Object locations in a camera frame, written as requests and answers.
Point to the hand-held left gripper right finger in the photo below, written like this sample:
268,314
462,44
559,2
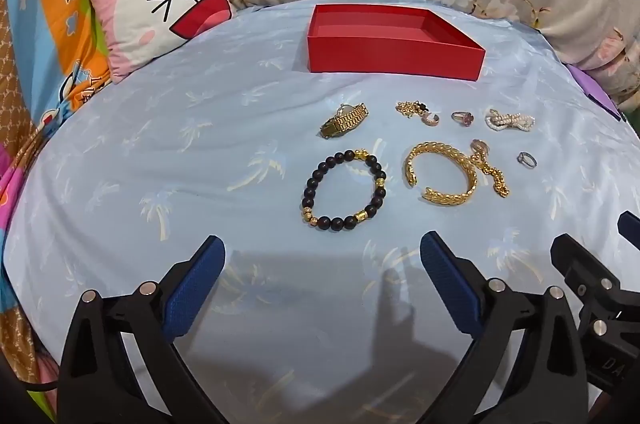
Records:
447,284

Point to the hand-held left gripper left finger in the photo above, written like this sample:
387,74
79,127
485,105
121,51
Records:
196,283

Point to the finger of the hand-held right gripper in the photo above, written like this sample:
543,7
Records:
582,269
631,229

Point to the gold bangle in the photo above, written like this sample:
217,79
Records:
462,159

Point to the pearl bow brooch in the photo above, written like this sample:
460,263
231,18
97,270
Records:
507,120

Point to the gold hoop earring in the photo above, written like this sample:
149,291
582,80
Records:
431,118

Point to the gold watch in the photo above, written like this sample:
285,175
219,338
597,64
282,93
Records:
344,120

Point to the red cardboard box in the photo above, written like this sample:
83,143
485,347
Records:
395,52

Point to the light blue palm print sheet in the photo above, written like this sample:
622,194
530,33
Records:
175,164

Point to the purple pouch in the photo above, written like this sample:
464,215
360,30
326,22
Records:
590,87

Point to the cat face pillow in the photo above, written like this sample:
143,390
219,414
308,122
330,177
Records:
150,9

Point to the colourful cartoon blanket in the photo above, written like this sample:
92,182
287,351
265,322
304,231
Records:
55,29

